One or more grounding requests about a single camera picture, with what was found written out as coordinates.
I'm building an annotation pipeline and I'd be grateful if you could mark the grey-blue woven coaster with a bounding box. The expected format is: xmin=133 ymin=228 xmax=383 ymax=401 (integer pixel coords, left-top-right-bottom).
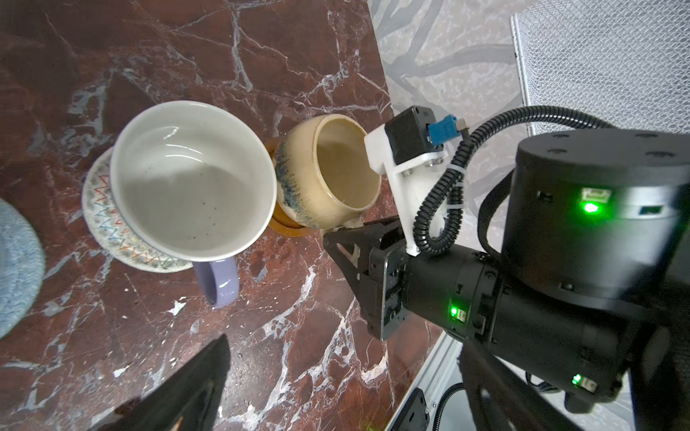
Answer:
xmin=1 ymin=199 xmax=46 ymax=338

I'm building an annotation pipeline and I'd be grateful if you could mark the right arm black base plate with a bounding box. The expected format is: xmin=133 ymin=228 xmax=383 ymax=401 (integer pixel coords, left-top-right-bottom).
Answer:
xmin=390 ymin=388 xmax=429 ymax=431

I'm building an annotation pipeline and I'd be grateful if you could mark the white mug purple handle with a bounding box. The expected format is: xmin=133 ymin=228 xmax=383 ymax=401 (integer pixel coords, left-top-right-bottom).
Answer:
xmin=110 ymin=101 xmax=277 ymax=308

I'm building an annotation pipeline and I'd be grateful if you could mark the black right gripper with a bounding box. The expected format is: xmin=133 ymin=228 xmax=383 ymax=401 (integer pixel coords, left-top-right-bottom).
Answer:
xmin=323 ymin=219 xmax=510 ymax=344

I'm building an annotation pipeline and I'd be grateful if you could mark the white wire mesh basket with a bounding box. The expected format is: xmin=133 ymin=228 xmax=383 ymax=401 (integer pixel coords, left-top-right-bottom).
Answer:
xmin=510 ymin=1 xmax=689 ymax=134

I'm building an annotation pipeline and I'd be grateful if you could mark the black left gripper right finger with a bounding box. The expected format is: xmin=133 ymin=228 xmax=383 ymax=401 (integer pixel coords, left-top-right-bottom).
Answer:
xmin=458 ymin=341 xmax=579 ymax=430

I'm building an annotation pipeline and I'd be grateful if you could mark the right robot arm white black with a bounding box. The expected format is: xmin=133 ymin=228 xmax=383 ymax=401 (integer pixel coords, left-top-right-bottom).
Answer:
xmin=325 ymin=129 xmax=689 ymax=430

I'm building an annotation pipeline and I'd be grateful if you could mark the aluminium front rail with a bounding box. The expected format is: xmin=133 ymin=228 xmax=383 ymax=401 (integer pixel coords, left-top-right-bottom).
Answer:
xmin=386 ymin=332 xmax=463 ymax=430

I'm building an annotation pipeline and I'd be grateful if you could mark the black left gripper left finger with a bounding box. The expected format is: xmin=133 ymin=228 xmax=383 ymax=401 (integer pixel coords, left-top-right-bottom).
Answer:
xmin=92 ymin=335 xmax=231 ymax=430

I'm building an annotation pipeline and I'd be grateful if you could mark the multicolour woven coaster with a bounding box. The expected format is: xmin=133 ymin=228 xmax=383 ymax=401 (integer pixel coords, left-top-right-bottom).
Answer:
xmin=82 ymin=148 xmax=192 ymax=274

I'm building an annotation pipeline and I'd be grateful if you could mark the beige yellow mug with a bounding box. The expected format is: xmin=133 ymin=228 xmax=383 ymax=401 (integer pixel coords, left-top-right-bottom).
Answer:
xmin=272 ymin=114 xmax=382 ymax=230

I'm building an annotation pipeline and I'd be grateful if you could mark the light wooden round coaster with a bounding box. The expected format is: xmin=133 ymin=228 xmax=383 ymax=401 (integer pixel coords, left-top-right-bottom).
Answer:
xmin=264 ymin=136 xmax=313 ymax=237

